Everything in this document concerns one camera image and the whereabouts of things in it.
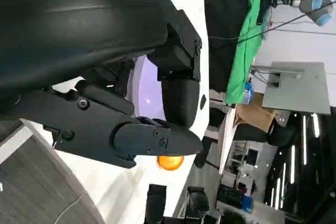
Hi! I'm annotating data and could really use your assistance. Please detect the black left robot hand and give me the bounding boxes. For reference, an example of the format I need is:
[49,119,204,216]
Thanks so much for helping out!
[0,0,203,169]

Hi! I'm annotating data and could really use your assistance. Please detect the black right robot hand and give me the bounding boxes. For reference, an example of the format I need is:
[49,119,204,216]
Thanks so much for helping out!
[146,184,218,224]

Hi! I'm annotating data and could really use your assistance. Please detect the orange and white bread roll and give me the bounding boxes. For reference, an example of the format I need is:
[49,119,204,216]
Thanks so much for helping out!
[156,154,185,172]

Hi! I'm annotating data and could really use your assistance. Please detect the white desk panel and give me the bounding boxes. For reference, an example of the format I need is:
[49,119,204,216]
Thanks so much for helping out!
[218,107,238,174]

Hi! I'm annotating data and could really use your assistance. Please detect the lilac plate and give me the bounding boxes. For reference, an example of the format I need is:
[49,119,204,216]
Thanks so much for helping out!
[125,55,166,120]

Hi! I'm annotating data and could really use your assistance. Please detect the brown cardboard box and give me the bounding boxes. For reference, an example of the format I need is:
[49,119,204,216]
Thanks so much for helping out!
[235,103,276,133]

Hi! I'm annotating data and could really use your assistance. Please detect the black chair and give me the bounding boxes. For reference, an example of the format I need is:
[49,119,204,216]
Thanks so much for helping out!
[266,124,298,146]

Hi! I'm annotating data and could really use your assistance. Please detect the black backdrop cloth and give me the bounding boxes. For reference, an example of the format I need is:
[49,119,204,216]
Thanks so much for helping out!
[203,0,276,92]

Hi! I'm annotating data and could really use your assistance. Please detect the green cloth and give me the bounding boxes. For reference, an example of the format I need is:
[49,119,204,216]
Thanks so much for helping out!
[225,0,276,104]

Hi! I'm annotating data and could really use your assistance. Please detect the thin black hanging cable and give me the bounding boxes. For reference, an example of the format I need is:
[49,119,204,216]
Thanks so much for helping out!
[208,6,321,44]

